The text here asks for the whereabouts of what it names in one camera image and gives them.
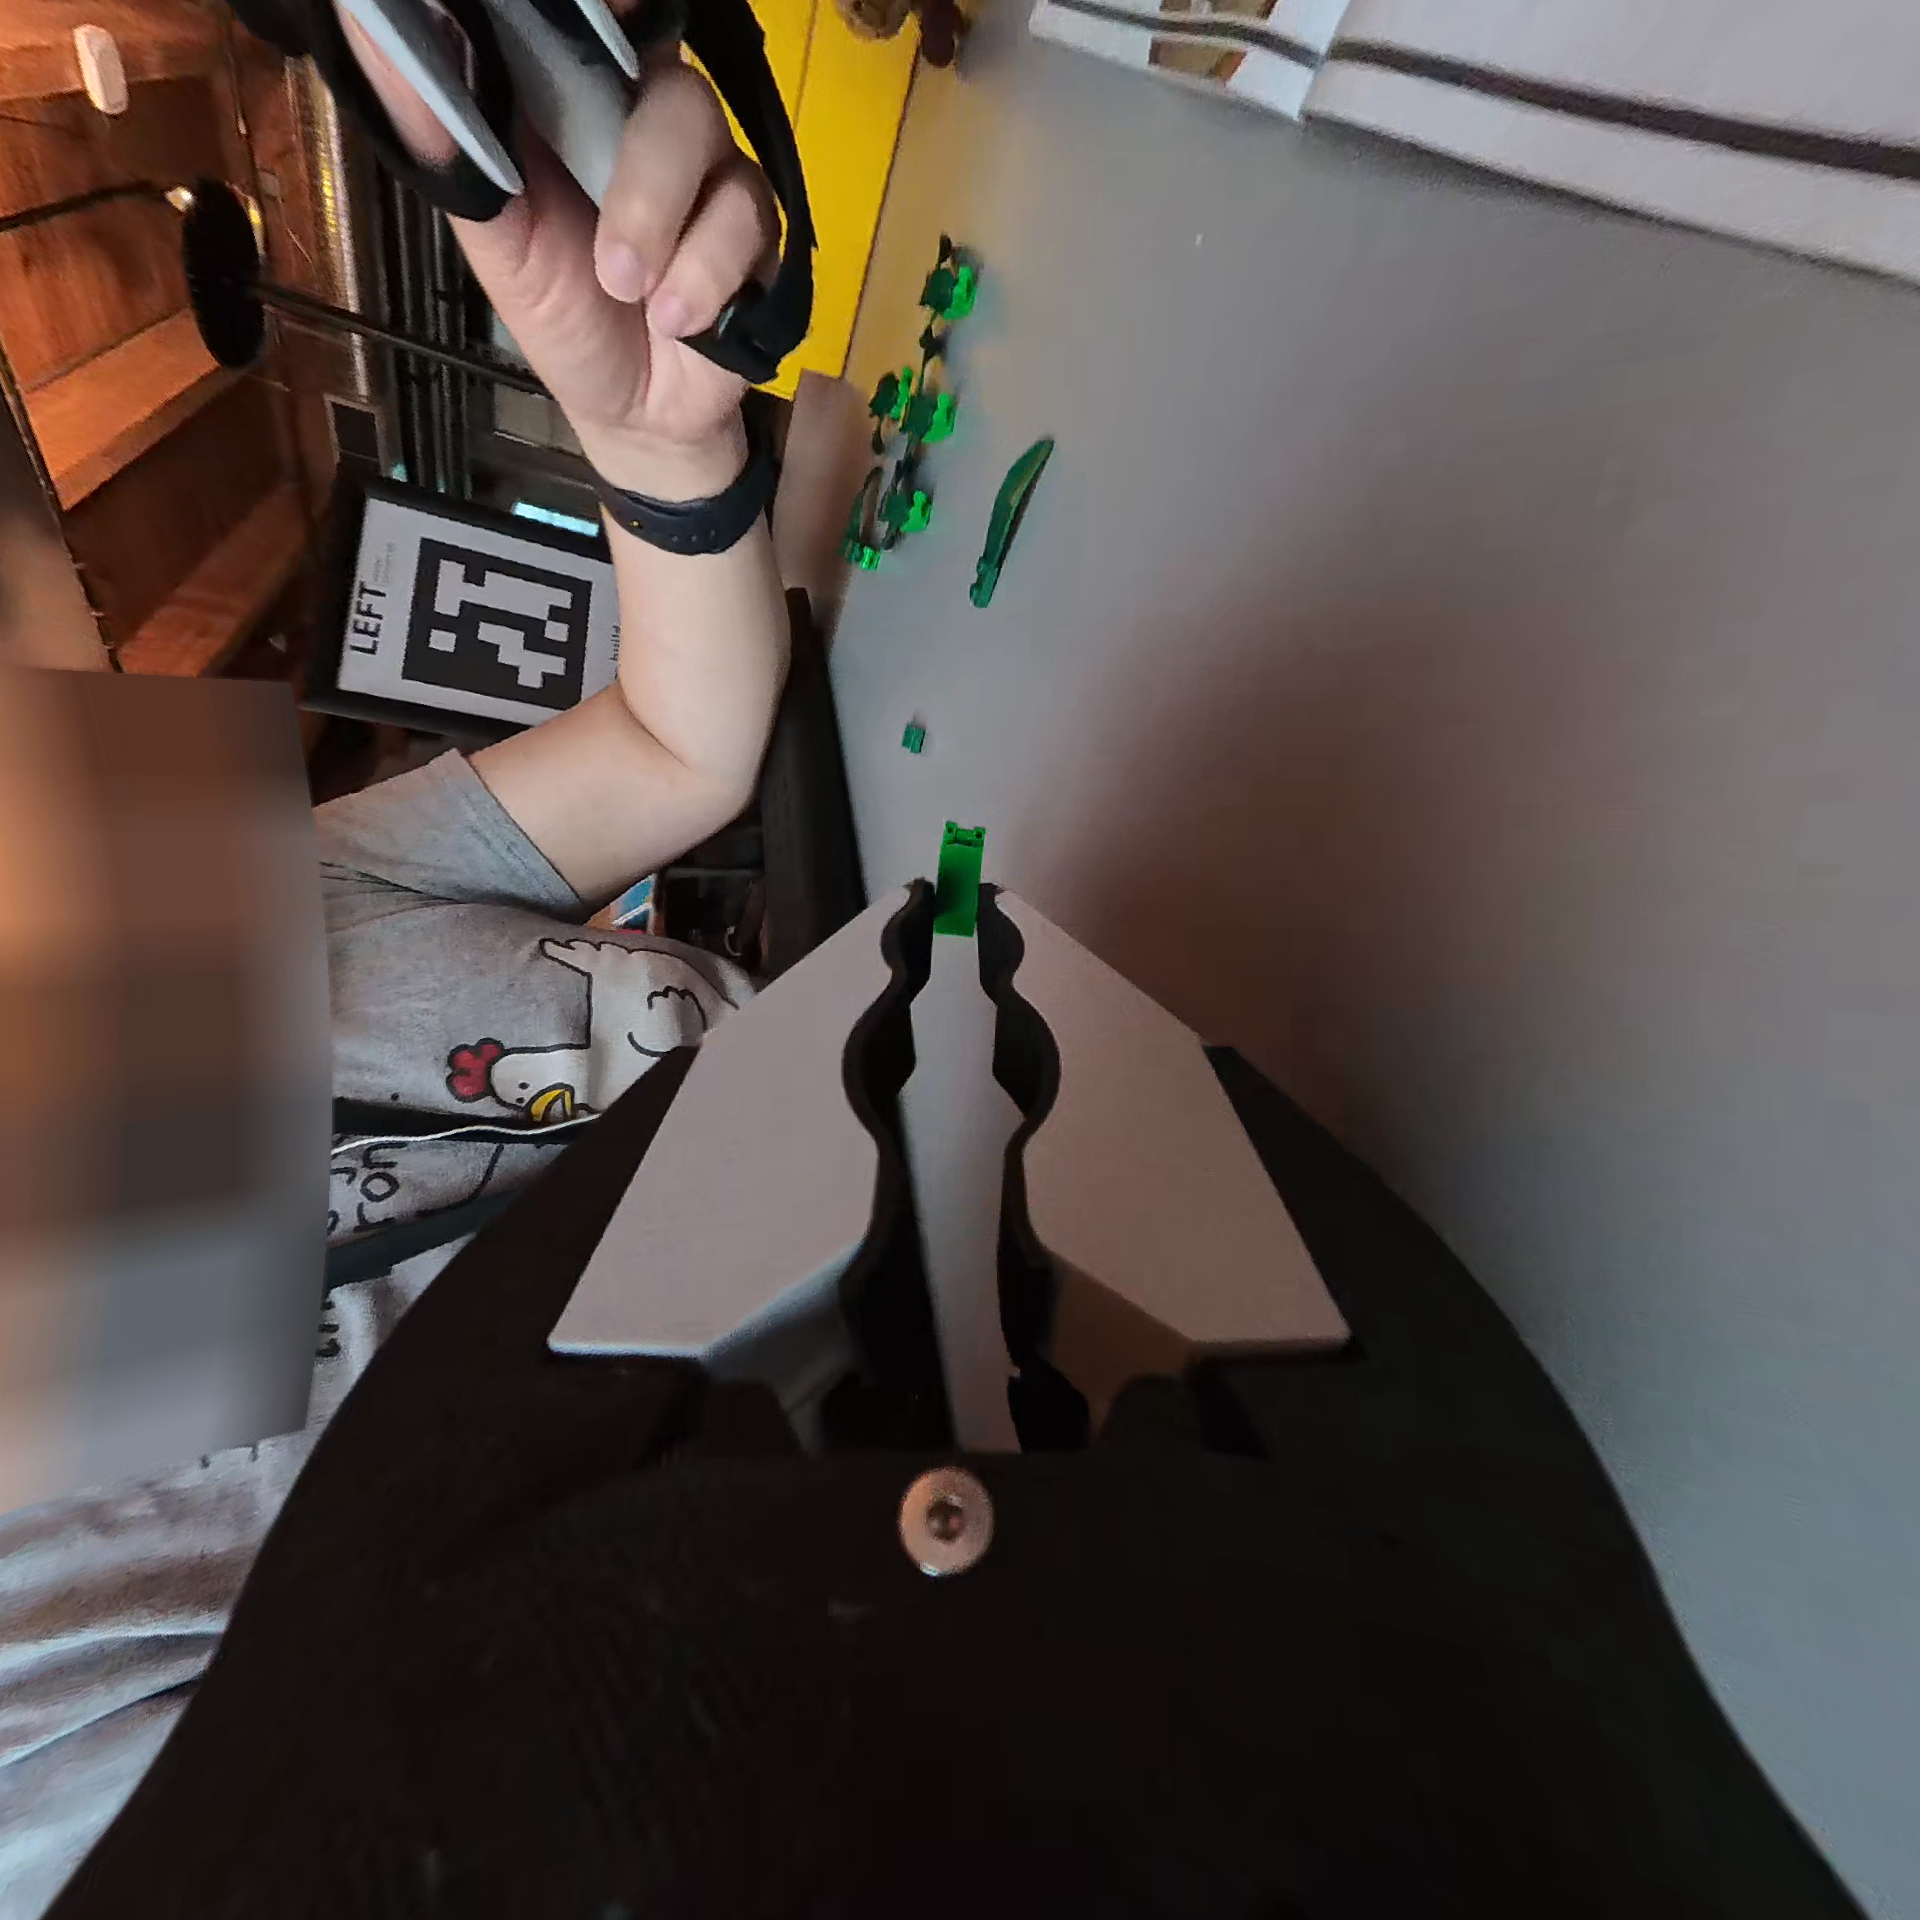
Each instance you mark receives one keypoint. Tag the person's left forearm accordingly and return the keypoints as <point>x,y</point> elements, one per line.
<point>675,674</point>

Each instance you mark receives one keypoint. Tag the silver ventilation duct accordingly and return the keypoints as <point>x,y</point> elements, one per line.
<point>340,255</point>

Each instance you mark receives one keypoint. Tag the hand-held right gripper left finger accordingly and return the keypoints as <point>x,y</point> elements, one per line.
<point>721,1200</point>

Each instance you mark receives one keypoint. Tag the white fiducial marker sign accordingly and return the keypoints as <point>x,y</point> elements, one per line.
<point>480,615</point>

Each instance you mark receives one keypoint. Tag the black round ceiling fixture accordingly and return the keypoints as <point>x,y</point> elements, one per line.
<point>225,284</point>

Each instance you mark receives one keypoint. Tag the white ceiling lamp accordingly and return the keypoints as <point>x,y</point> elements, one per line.
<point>100,66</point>

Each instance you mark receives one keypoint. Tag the person's left hand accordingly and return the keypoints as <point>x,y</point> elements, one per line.
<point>645,376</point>

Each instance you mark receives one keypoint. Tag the lego instruction booklet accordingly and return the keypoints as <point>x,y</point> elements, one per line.
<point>1651,43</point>

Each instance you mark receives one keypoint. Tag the black wristband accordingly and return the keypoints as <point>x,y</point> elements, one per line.
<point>681,516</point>

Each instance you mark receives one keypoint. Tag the yellow plastic bin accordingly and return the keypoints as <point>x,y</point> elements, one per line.
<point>840,182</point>

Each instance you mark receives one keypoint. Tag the small green lego leaf piece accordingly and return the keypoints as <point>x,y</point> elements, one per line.
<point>892,403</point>
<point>907,513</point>
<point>866,539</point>
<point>948,288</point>
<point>932,417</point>

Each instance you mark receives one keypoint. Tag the long dark green lego leaf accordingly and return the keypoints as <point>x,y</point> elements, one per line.
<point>1018,511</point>

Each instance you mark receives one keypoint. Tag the green lego bamboo model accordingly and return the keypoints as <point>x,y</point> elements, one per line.
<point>937,30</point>

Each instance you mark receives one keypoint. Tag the small bright green lego piece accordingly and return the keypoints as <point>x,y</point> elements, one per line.
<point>961,886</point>

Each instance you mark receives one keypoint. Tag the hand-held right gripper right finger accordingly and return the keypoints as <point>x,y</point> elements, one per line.
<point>1170,1200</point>

